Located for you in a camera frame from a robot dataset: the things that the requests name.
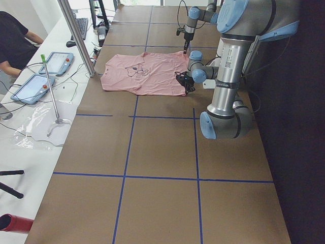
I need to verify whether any pink printed t-shirt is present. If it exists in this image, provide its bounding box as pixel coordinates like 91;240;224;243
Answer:
101;51;189;96

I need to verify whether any black keyboard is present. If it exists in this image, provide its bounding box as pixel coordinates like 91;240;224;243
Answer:
75;18;88;40

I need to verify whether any near teach pendant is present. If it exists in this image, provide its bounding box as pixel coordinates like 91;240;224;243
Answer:
11;74;49;105

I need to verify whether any far teach pendant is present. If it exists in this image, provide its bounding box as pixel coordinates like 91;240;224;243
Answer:
41;52;74;76

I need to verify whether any red cylinder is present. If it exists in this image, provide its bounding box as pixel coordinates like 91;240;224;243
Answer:
1;213;34;234

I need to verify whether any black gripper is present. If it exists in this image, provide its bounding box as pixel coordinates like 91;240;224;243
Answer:
176;24;196;54
175;71;196;96

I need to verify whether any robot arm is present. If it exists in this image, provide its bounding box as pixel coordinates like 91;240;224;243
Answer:
176;1;224;54
177;0;300;139

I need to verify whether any aluminium frame post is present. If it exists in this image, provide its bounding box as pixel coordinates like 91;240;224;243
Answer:
58;0;95;77

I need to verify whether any black computer mouse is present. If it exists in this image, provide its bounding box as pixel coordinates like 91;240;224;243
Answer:
66;40;76;48

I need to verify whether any black tripod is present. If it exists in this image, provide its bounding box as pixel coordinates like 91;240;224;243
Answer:
1;170;24;199

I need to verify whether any person in black shirt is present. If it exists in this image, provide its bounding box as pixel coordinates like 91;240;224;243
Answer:
1;11;44;78

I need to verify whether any green-tipped metal grabber stick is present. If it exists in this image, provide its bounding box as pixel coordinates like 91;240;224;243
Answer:
41;54;72;137

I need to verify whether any clear plastic sheet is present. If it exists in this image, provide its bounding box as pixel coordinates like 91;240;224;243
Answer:
15;101;77;146

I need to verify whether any teach pendant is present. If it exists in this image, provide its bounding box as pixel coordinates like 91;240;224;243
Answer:
41;52;74;76
11;74;49;105

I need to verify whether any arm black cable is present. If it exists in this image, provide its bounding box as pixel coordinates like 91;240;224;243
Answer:
177;0;190;30

